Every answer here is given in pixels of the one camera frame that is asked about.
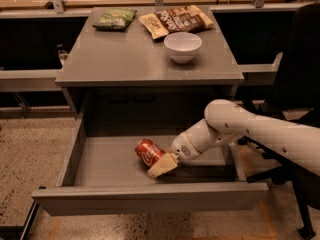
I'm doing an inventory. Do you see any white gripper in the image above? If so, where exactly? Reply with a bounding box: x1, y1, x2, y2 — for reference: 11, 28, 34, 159
148, 131, 201, 178

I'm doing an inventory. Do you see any red coke can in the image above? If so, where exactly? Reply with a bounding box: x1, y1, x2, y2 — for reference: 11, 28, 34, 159
135, 139, 165, 168

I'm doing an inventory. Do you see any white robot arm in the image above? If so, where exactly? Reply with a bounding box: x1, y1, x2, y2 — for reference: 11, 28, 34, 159
148, 99, 320, 178

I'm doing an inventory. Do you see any open grey top drawer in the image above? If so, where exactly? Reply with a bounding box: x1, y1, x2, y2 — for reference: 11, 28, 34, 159
31, 93, 269, 217

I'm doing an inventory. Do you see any grey drawer cabinet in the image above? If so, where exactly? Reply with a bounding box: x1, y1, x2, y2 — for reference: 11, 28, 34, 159
56, 8, 244, 137

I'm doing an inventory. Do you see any white bowl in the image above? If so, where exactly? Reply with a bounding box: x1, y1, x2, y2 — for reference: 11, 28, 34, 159
164, 32, 202, 63

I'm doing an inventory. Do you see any black office chair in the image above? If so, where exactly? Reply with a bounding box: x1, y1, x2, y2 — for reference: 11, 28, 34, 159
245, 3, 320, 240

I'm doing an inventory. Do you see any brown snack bag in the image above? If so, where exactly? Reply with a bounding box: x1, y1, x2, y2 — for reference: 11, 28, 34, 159
139, 5, 215, 40

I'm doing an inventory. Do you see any green chip bag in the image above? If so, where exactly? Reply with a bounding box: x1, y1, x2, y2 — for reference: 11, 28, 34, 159
93, 8, 137, 30

